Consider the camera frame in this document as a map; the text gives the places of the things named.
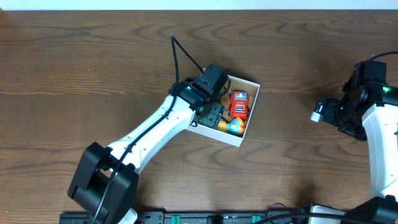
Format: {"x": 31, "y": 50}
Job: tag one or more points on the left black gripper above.
{"x": 212, "y": 116}

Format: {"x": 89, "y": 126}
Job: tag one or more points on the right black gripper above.
{"x": 329, "y": 111}

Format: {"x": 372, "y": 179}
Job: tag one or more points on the brown plush toy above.
{"x": 225, "y": 101}

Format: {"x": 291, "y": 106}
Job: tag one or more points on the orange rubber duck toy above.
{"x": 236, "y": 127}

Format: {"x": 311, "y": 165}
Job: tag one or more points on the red toy truck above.
{"x": 239, "y": 101}

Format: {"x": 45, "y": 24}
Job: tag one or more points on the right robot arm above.
{"x": 368, "y": 112}

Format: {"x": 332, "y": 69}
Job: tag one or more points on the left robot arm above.
{"x": 106, "y": 178}

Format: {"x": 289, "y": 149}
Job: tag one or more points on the white cardboard box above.
{"x": 236, "y": 84}

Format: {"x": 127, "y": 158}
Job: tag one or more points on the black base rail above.
{"x": 158, "y": 217}

